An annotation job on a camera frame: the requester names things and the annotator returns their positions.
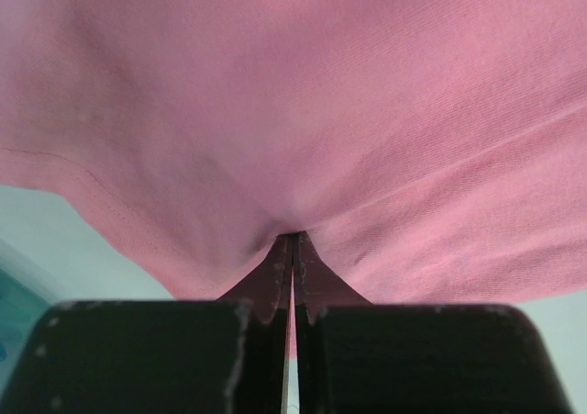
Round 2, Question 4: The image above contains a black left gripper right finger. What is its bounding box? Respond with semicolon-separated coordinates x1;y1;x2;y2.
293;233;571;413

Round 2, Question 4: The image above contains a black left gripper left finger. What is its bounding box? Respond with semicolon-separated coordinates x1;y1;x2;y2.
1;236;293;413

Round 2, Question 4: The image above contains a pink t shirt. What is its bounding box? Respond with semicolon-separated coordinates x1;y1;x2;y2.
0;0;587;360

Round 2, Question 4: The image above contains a teal plastic bin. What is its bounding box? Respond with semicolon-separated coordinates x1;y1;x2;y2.
1;241;59;382

